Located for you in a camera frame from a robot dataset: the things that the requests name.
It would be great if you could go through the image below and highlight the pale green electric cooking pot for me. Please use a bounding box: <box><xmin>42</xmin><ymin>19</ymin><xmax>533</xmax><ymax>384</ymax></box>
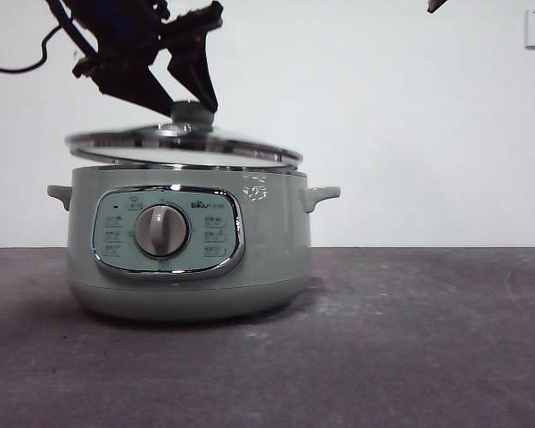
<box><xmin>47</xmin><ymin>163</ymin><xmax>342</xmax><ymax>324</ymax></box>

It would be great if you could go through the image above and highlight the thick black cable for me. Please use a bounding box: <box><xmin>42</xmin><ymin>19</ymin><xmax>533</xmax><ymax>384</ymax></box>
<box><xmin>47</xmin><ymin>0</ymin><xmax>100</xmax><ymax>58</ymax></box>

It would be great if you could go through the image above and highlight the glass lid with green knob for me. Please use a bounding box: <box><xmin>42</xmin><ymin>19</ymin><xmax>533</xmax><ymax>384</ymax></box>
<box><xmin>64</xmin><ymin>101</ymin><xmax>304</xmax><ymax>174</ymax></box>

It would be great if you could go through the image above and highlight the thin black cable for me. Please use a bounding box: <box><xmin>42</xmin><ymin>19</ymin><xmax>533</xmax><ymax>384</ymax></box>
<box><xmin>0</xmin><ymin>25</ymin><xmax>64</xmax><ymax>73</ymax></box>

